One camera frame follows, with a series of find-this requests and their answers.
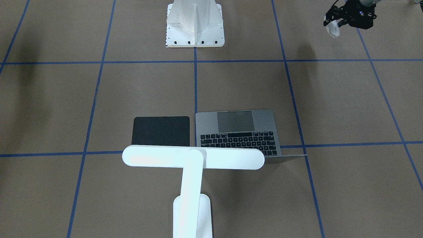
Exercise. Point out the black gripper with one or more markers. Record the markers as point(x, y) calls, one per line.
point(351, 15)

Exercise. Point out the white computer mouse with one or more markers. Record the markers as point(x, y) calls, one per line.
point(333, 28)

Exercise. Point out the grey laptop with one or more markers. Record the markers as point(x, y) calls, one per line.
point(253, 129)

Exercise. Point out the black mouse pad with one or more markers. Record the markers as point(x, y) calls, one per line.
point(161, 131)

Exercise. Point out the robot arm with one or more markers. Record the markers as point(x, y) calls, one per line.
point(360, 4)

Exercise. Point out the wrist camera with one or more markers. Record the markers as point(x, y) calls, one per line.
point(361, 18)

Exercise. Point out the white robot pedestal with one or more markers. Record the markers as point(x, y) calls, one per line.
point(194, 23)

